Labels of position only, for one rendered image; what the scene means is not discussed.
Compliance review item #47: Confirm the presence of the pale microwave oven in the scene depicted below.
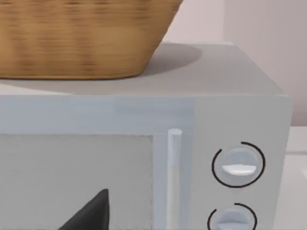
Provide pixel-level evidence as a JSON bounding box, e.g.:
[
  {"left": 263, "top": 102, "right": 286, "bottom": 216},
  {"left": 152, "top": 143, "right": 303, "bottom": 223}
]
[{"left": 0, "top": 41, "right": 294, "bottom": 230}]

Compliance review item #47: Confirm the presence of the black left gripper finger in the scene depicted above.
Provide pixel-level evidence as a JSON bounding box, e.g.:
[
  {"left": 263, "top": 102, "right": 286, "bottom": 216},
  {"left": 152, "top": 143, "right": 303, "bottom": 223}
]
[{"left": 57, "top": 188, "right": 111, "bottom": 230}]

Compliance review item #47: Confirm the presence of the pale microwave door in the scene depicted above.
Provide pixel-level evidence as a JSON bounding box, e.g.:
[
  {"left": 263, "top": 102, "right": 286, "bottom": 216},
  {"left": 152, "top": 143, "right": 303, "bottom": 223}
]
[{"left": 0, "top": 97, "right": 196, "bottom": 230}]

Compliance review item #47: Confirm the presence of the pale microwave knob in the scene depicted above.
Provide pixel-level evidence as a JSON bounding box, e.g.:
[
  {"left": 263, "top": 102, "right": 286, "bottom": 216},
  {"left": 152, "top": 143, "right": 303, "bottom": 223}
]
[
  {"left": 219, "top": 147, "right": 260, "bottom": 184},
  {"left": 214, "top": 207, "right": 252, "bottom": 230}
]

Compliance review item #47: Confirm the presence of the pale microwave door handle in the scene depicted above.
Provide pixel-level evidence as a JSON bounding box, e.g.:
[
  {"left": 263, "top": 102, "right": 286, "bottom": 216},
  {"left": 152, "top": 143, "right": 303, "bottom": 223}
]
[{"left": 167, "top": 128, "right": 183, "bottom": 230}]

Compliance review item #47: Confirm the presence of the woven wicker basket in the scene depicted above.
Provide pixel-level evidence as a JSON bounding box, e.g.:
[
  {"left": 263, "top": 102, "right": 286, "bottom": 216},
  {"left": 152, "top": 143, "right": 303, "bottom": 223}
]
[{"left": 0, "top": 0, "right": 184, "bottom": 81}]

